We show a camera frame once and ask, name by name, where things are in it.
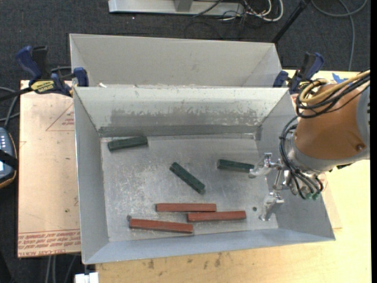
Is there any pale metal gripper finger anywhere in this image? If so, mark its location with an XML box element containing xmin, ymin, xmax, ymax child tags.
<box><xmin>259</xmin><ymin>191</ymin><xmax>285</xmax><ymax>222</ymax></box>
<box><xmin>248</xmin><ymin>152</ymin><xmax>283</xmax><ymax>179</ymax></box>

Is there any dark green flat block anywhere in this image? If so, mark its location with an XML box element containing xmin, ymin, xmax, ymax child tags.
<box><xmin>169</xmin><ymin>162</ymin><xmax>206</xmax><ymax>195</ymax></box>
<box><xmin>216</xmin><ymin>159</ymin><xmax>255</xmax><ymax>174</ymax></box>
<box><xmin>107</xmin><ymin>136</ymin><xmax>149</xmax><ymax>153</ymax></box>

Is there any red-brown flat block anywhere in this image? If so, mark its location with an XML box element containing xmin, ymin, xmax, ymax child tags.
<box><xmin>155</xmin><ymin>202</ymin><xmax>218</xmax><ymax>213</ymax></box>
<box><xmin>186</xmin><ymin>210</ymin><xmax>247</xmax><ymax>223</ymax></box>
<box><xmin>128</xmin><ymin>218</ymin><xmax>194</xmax><ymax>235</ymax></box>

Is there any grey metal bin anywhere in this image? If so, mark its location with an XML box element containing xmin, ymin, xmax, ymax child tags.
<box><xmin>69</xmin><ymin>33</ymin><xmax>336</xmax><ymax>265</ymax></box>

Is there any brown cardboard board, red print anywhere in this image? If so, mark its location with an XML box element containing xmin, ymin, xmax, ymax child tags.
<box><xmin>17</xmin><ymin>80</ymin><xmax>82</xmax><ymax>258</ymax></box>

